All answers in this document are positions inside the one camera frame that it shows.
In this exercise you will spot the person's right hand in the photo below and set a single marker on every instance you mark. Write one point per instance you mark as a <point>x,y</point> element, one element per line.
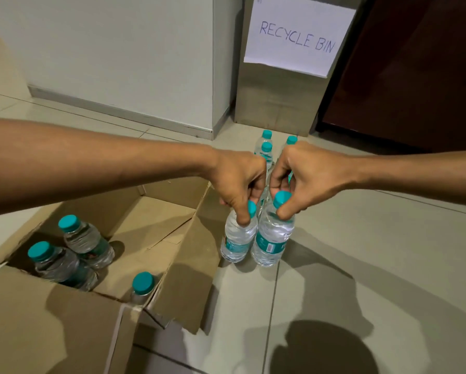
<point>318,171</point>

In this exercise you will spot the person's left hand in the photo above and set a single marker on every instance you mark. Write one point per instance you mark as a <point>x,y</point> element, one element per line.
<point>236,175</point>

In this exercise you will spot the water bottles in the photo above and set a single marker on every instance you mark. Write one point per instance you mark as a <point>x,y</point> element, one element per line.
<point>267,147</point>

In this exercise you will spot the printed cardboard box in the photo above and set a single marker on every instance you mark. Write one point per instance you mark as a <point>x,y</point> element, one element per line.
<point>182,292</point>

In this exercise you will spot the dark maroon refrigerator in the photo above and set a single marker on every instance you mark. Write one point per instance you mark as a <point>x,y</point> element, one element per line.
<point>412,73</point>

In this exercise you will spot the person's right forearm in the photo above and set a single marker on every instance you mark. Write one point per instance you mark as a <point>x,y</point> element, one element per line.
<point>419,175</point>

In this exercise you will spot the person's left forearm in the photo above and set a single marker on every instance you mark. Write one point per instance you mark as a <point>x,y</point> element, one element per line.
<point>92,163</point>

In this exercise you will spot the steel bin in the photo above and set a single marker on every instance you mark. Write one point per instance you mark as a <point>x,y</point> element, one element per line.
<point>275,109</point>

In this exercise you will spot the white paper sign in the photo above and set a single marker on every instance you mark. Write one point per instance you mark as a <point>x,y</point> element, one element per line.
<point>295,11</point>

